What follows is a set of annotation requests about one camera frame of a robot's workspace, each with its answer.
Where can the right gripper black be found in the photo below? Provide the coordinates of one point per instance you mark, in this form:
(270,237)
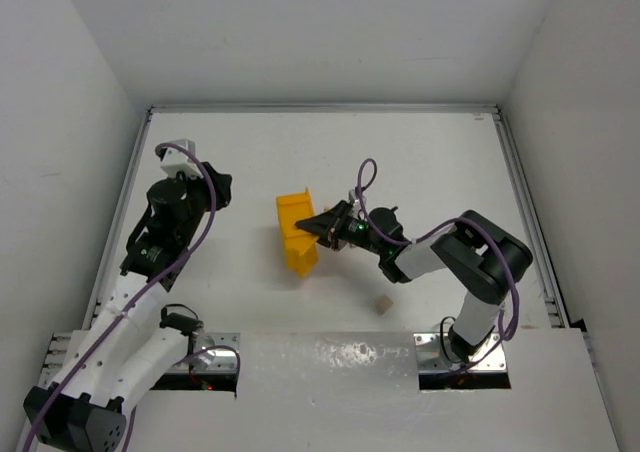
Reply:
(338,227)

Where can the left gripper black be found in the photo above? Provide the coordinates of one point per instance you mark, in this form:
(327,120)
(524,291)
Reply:
(216,185)

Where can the yellow plastic bin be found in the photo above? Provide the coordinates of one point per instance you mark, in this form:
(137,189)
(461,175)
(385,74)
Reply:
(299,246)

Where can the light wood cube block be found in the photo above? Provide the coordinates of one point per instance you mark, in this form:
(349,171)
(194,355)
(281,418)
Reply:
(384,304)

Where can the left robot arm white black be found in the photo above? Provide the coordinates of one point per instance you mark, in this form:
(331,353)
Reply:
(90,404)

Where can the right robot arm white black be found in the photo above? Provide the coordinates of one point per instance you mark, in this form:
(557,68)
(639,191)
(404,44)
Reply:
(484,258)

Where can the white front cover board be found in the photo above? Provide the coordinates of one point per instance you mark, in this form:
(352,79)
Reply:
(360,392)

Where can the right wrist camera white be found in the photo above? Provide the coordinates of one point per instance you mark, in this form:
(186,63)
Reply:
(356,196)

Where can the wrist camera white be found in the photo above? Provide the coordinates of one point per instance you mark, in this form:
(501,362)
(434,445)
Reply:
(174,162)
(356,196)

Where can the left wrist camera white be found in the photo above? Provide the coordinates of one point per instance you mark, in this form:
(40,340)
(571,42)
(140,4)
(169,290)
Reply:
(174,162)

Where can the aluminium frame rail back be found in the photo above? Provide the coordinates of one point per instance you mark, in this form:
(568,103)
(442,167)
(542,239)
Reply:
(227,107)

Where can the aluminium frame rail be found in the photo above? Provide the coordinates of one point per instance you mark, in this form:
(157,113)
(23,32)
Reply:
(551,292)
(103,271)
(227,107)

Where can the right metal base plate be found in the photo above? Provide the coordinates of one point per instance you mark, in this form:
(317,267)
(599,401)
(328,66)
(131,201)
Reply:
(489,358)

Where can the metal base plate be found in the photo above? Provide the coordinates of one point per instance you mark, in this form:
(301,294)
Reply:
(489,358)
(213,354)

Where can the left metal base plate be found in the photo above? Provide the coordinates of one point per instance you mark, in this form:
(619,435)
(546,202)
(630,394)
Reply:
(213,354)

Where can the aluminium frame rail left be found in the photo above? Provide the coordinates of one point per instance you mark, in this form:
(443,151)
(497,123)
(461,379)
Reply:
(103,271)

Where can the aluminium frame rail right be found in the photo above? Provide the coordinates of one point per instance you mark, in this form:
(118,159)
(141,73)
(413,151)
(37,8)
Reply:
(551,292)

